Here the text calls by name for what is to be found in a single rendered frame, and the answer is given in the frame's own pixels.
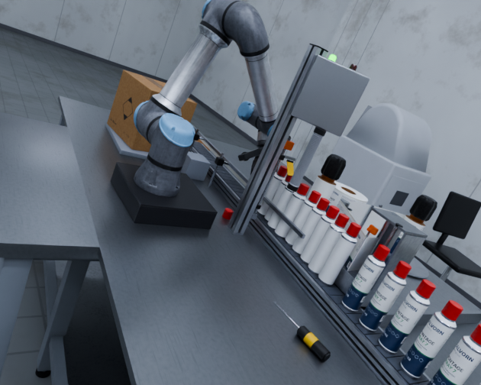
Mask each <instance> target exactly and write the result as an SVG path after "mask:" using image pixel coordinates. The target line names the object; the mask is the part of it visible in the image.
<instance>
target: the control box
mask: <svg viewBox="0 0 481 385"><path fill-rule="evenodd" d="M369 81H370V78H369V77H368V76H364V75H363V74H361V73H358V72H356V71H354V70H352V69H349V68H347V67H345V66H342V65H340V64H339V63H335V62H334V61H332V60H329V59H327V58H325V57H323V56H320V55H317V56H316V58H315V60H314V62H313V64H312V67H311V69H310V70H309V72H308V75H307V77H306V79H305V81H304V84H303V86H302V88H301V90H300V93H299V95H298V97H297V99H296V101H295V104H294V105H293V107H292V110H291V112H290V115H291V116H293V117H296V118H298V119H300V120H303V121H305V122H307V123H309V124H311V125H314V126H316V127H318V128H320V129H323V130H325V131H327V132H330V133H332V134H334V135H337V136H338V137H340V136H341V135H342V134H343V132H344V129H345V128H346V126H347V123H348V122H349V120H350V117H351V115H352V114H353V111H354V109H355V108H356V106H357V103H358V102H359V101H360V98H361V96H362V94H363V92H364V90H365V88H366V86H367V84H368V82H369Z"/></svg>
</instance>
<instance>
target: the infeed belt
mask: <svg viewBox="0 0 481 385"><path fill-rule="evenodd" d="M193 147H194V148H195V149H196V150H197V151H198V152H199V153H200V154H201V155H203V156H204V157H205V158H206V159H207V160H208V162H209V163H210V164H211V165H210V166H211V167H212V168H213V169H215V168H216V165H217V164H216V163H215V158H214V157H213V156H212V155H211V154H210V153H209V152H208V150H207V149H206V148H205V147H204V146H203V145H202V144H201V143H200V142H197V141H195V143H194V145H193ZM217 174H218V175H219V176H220V177H221V178H222V179H223V180H224V181H225V182H226V183H227V184H228V185H229V186H230V188H231V189H232V190H233V191H234V192H235V193H236V194H237V196H238V197H239V198H241V196H242V194H243V192H244V187H242V185H241V184H239V182H238V181H236V179H235V178H233V176H232V175H231V174H230V173H229V172H228V171H227V170H226V169H225V168H224V167H223V166H219V167H218V170H217ZM257 217H258V219H259V220H260V221H261V222H262V223H263V224H264V225H265V226H266V227H267V228H268V230H269V231H270V232H271V233H272V234H273V235H274V236H275V238H276V239H277V240H278V241H279V242H280V243H281V244H282V245H283V247H284V248H285V249H286V250H287V251H288V252H289V253H290V254H291V255H292V256H293V257H294V258H295V259H296V260H297V261H298V263H299V264H300V265H301V266H302V267H303V268H304V269H305V271H306V272H307V273H308V274H309V275H310V276H311V277H312V278H313V280H314V281H315V282H316V283H317V284H318V285H319V286H320V287H321V288H322V289H323V290H324V291H325V292H326V293H327V295H328V296H329V297H330V298H331V299H332V300H333V301H334V302H335V304H336V305H337V306H338V307H339V308H340V309H341V310H342V311H343V313H344V314H345V315H346V316H347V317H348V318H349V319H350V320H351V321H352V323H353V324H355V326H356V327H357V328H358V329H359V330H360V331H361V332H362V333H363V334H364V335H365V337H366V338H367V339H368V340H369V341H370V342H371V343H372V344H373V346H374V347H375V348H376V349H377V350H378V351H379V352H380V354H381V355H382V356H383V357H384V358H385V359H386V360H387V361H388V362H389V363H390V364H391V365H392V366H393V367H394V368H395V370H396V371H397V372H398V373H399V374H400V375H401V376H402V378H403V379H404V380H405V381H406V382H407V383H408V384H409V385H428V383H429V382H430V381H429V379H428V378H427V377H426V376H425V375H424V374H422V375H421V377H420V378H419V379H418V380H416V379H413V378H411V377H410V376H408V375H407V374H405V373H404V372H403V370H402V369H401V367H400V366H399V363H400V362H401V360H402V359H403V358H404V356H405V355H404V354H403V353H402V352H401V351H400V350H398V351H397V353H396V354H390V353H388V352H386V351H384V350H383V349H382V348H381V347H380V346H379V344H378V339H379V338H380V336H381V335H382V333H383V332H382V331H381V330H380V329H379V328H378V329H377V330H376V331H375V332H369V331H367V330H366V329H365V328H363V327H362V326H361V325H360V323H359V322H358V320H359V318H360V317H361V315H362V314H363V311H362V310H361V309H358V311H357V312H351V311H349V310H347V309H345V308H344V307H343V306H342V304H341V300H342V299H343V298H344V295H345V294H344V293H343V292H342V291H341V290H340V289H339V287H338V286H337V285H336V284H335V283H334V284H333V285H332V286H327V285H325V284H323V283H322V282H321V281H320V280H319V279H318V275H317V274H314V273H312V272H311V271H310V270H309V269H308V264H306V263H304V262H303V261H301V259H300V256H301V255H298V254H296V253H295V252H294V251H293V250H292V246H290V245H288V244H287V243H286V242H285V239H284V238H280V237H278V236H277V235H275V233H274V231H275V230H273V229H271V228H269V227H268V226H267V223H268V222H267V221H266V220H265V219H264V216H262V215H260V214H259V213H257Z"/></svg>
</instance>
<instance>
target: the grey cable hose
mask: <svg viewBox="0 0 481 385"><path fill-rule="evenodd" d="M325 134H326V131H325V130H323V129H320V128H318V127H315V129H314V134H313V135H312V138H311V140H310V141H309V142H308V145H307V147H306V149H305V152H304V154H303V155H302V157H301V159H300V162H299V164H298V166H297V167H296V170H295V172H294V173H293V175H292V178H291V180H290V182H289V183H288V185H287V188H288V189H290V190H292V191H293V192H297V190H298V188H299V184H300V182H301V181H302V179H303V178H302V177H303V176H304V175H305V172H306V170H307V168H308V165H309V164H310V163H311V161H312V158H313V156H314V154H315V151H316V150H317V149H318V146H319V143H321V142H320V141H321V139H322V138H323V137H324V136H325Z"/></svg>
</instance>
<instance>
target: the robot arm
mask: <svg viewBox="0 0 481 385"><path fill-rule="evenodd" d="M232 41H234V42H235V43H236V44H237V45H238V47H239V50H240V55H241V56H242V57H244V58H245V61H246V65H247V71H248V74H249V77H250V83H251V86H252V90H253V96H254V99H255V103H256V104H253V103H252V102H248V101H245V102H242V103H241V104H240V106H239V108H238V110H237V115H238V117H239V118H240V119H242V120H243V121H246V122H248V123H250V124H251V125H253V126H254V127H255V128H256V129H258V135H257V147H258V148H257V149H254V150H251V151H248V152H243V153H242V154H240V155H238V158H239V161H242V160H244V161H247V160H249V159H250V158H251V157H255V158H254V160H253V163H252V167H251V172H250V175H251V173H252V172H253V169H254V167H255V165H256V163H257V160H258V158H259V156H260V154H261V151H262V149H263V147H264V144H265V143H266V140H267V138H268V136H269V134H270V132H271V129H272V127H273V125H274V122H275V120H276V118H277V115H278V114H279V109H278V105H277V101H276V93H275V89H274V85H273V77H272V73H271V69H270V62H269V57H268V53H267V51H268V49H269V48H270V44H269V40H268V36H267V32H266V28H265V26H264V23H263V20H262V18H261V17H260V14H259V12H258V11H257V10H256V9H255V7H253V6H252V5H251V4H250V3H248V2H243V1H241V0H208V1H207V2H206V3H205V4H204V6H203V9H202V21H201V22H200V24H199V34H198V36H197V37H196V39H195V40H194V41H193V43H192V45H191V47H190V48H189V49H188V51H187V52H186V54H185V56H184V57H183V58H182V60H181V61H180V63H179V65H178V66H177V68H176V69H175V70H174V72H173V74H172V75H171V77H170V78H169V79H168V81H167V82H166V85H165V86H164V87H163V89H162V90H161V92H160V93H159V94H156V95H152V96H151V98H150V100H149V101H146V102H142V103H141V104H139V106H138V107H137V108H136V110H135V112H134V125H135V127H136V128H137V130H138V132H139V133H140V134H141V135H142V136H143V137H144V138H145V139H146V140H147V141H148V142H149V143H150V144H151V147H150V151H149V153H148V155H147V159H146V160H145V161H144V162H143V163H142V165H141V166H140V167H139V169H138V170H137V171H136V173H135V175H134V182H135V183H136V184H137V185H138V186H139V187H140V188H141V189H143V190H145V191H147V192H149V193H152V194H154V195H157V196H163V197H173V196H176V195H177V193H178V191H179V188H180V172H181V169H182V166H183V164H184V162H185V159H186V156H187V154H188V152H189V148H190V146H191V145H192V142H193V138H194V136H195V129H194V128H193V126H192V125H191V124H190V123H189V122H188V121H187V120H185V119H183V118H182V117H181V116H182V113H181V108H182V106H183V105H184V103H185V102H186V100H187V98H188V97H189V96H190V94H191V93H192V91H193V89H194V88H195V87H196V85H197V84H198V82H199V80H200V79H201V78H202V76H203V75H204V74H205V72H206V70H207V69H208V68H209V66H210V65H211V63H212V61H213V60H214V58H215V57H216V56H217V54H218V52H219V51H220V49H222V48H227V47H228V46H229V45H230V43H231V42H232Z"/></svg>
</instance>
